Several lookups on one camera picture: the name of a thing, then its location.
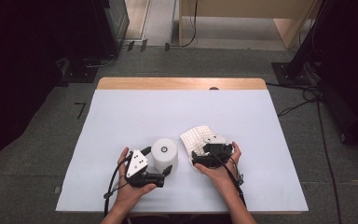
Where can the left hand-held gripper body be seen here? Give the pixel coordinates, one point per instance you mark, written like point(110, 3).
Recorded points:
point(136, 165)

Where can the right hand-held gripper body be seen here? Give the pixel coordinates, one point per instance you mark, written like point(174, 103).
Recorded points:
point(217, 154)

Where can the white cylindrical device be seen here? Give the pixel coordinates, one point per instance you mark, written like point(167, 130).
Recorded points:
point(164, 158)

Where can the white waffle cloth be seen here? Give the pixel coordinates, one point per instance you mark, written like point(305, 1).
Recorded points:
point(194, 138)

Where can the person's right hand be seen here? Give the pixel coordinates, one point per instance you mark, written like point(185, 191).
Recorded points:
point(220, 175)

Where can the person's left hand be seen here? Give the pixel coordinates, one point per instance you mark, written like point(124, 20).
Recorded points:
point(130, 193)

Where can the white table mat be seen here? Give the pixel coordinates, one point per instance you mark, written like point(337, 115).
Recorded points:
point(152, 109)

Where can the person's dark clothing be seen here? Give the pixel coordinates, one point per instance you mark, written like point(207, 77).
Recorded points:
point(183, 220)

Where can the black metal stand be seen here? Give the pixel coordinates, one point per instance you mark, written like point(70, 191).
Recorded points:
point(292, 74)

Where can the black cabinet with glass door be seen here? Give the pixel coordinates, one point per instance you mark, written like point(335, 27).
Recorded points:
point(112, 28)

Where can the light wooden desk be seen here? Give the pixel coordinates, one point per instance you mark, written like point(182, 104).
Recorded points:
point(245, 7)

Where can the black curtain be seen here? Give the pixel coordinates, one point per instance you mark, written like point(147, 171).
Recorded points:
point(354, 62)
point(12, 77)

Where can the black stand base plate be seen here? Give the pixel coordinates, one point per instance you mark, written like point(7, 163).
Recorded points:
point(80, 74)

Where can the black floor bracket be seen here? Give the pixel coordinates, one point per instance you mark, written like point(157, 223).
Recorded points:
point(144, 45)
point(130, 46)

